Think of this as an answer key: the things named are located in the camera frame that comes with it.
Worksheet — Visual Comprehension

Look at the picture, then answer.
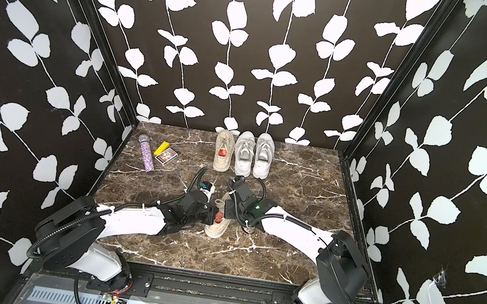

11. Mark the white sneaker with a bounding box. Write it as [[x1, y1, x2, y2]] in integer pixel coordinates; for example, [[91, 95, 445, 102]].
[[253, 133, 276, 180], [234, 131, 256, 177]]

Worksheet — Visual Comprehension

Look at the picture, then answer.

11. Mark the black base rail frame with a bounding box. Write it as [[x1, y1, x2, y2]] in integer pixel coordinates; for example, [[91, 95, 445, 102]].
[[19, 246, 401, 304]]

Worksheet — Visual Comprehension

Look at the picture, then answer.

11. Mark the purple glitter tube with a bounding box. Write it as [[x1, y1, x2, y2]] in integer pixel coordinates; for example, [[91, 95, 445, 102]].
[[138, 134, 154, 173]]

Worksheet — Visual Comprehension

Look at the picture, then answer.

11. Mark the white sneaker left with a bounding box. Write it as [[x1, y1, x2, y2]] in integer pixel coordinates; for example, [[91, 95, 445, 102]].
[[234, 131, 256, 177]]

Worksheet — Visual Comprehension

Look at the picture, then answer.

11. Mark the red orange insole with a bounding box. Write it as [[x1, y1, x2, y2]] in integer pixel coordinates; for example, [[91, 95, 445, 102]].
[[213, 212, 225, 224]]

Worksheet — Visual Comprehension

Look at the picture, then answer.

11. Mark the white sneaker right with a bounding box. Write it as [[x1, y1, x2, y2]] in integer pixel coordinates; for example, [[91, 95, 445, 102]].
[[253, 133, 276, 180]]

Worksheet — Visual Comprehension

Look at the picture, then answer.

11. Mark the yellow wedge block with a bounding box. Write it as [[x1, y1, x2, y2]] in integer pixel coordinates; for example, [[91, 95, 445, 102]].
[[154, 142, 170, 156]]

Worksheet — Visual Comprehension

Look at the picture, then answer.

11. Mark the beige sneaker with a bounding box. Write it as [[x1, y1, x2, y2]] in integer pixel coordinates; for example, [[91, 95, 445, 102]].
[[204, 193, 231, 238], [213, 130, 235, 172]]

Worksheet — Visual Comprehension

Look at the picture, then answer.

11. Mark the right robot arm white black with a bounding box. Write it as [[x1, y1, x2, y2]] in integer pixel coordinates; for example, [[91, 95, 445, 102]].
[[225, 176, 369, 304]]

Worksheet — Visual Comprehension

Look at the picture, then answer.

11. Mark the small purple card box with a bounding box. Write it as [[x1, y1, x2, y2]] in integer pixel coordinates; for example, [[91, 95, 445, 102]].
[[155, 147, 178, 165]]

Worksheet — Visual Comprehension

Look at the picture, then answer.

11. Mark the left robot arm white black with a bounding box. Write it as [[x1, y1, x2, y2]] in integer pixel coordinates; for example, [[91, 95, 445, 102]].
[[26, 189, 219, 283]]

